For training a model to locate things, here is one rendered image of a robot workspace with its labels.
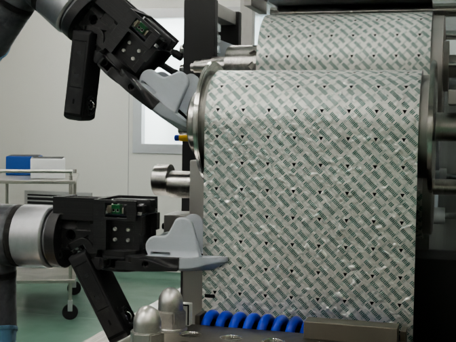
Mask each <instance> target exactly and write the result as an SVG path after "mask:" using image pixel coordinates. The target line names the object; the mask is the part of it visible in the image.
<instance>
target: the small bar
mask: <svg viewBox="0 0 456 342"><path fill-rule="evenodd" d="M303 338H304V339H318V340H327V341H342V342H398V341H399V324H397V323H387V322H370V321H361V320H343V319H334V318H317V317H307V319H306V320H305V321H304V327H303Z"/></svg>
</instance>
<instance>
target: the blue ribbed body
mask: <svg viewBox="0 0 456 342"><path fill-rule="evenodd" d="M201 325H207V326H223V327H232V328H248V329H257V330H273V331H282V332H291V333H303V327H304V321H303V320H302V318H300V317H299V316H293V317H292V318H291V319H290V320H289V319H288V318H287V317H286V316H285V315H279V316H278V317H277V318H276V319H275V318H274V317H273V316H272V315H271V314H269V313H266V314H265V315H264V316H262V317H260V315H259V314H257V313H250V314H249V315H248V316H247V315H246V314H245V313H244V312H242V311H238V312H237V313H235V314H234V315H233V314H232V313H231V312H230V311H222V312H221V313H219V312H218V311H217V310H215V309H211V310H209V311H208V312H207V313H206V314H205V315H204V317H203V319H202V323H201Z"/></svg>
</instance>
